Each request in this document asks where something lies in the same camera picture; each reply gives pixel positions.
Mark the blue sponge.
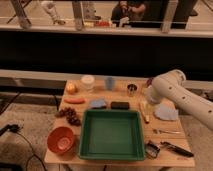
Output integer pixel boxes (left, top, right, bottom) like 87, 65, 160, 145
89, 99, 106, 109

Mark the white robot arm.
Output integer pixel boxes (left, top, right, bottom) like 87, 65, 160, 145
145, 69, 213, 131

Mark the black sponge block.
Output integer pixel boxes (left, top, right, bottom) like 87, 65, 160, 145
111, 101, 129, 110

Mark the yellow banana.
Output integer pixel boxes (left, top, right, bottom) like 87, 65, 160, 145
139, 102, 150, 124

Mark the light blue cloth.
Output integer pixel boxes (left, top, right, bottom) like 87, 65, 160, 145
154, 104, 178, 121

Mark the purple plate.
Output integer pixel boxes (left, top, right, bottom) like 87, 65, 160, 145
146, 77, 154, 87

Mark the small metal cup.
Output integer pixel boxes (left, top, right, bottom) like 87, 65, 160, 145
127, 84, 137, 97

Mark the metal fork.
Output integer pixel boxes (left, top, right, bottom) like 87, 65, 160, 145
153, 129, 180, 134

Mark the blue plastic cup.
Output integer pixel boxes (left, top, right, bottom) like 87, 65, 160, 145
105, 77, 115, 91

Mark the small metal cookie cutter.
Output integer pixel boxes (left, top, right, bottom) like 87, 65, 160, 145
145, 141, 160, 158

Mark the green plastic tray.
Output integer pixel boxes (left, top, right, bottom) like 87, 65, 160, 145
78, 109, 145, 161

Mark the white cup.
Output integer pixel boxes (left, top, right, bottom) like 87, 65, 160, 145
81, 75, 95, 91

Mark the bunch of dark grapes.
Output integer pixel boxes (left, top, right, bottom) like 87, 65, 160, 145
55, 107, 81, 126

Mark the yellow apple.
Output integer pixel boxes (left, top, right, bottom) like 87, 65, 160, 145
66, 83, 77, 94

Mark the orange carrot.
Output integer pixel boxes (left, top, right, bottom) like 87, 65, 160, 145
64, 98, 85, 104

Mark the orange bowl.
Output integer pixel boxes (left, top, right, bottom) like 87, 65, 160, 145
47, 126, 75, 155

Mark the seated person in background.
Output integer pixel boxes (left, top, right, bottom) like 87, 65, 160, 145
111, 0, 148, 26

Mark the black handled peeler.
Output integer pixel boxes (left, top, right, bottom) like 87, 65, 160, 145
160, 141, 194, 157

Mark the black cable on floor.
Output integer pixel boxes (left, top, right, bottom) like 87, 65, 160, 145
0, 123, 48, 171

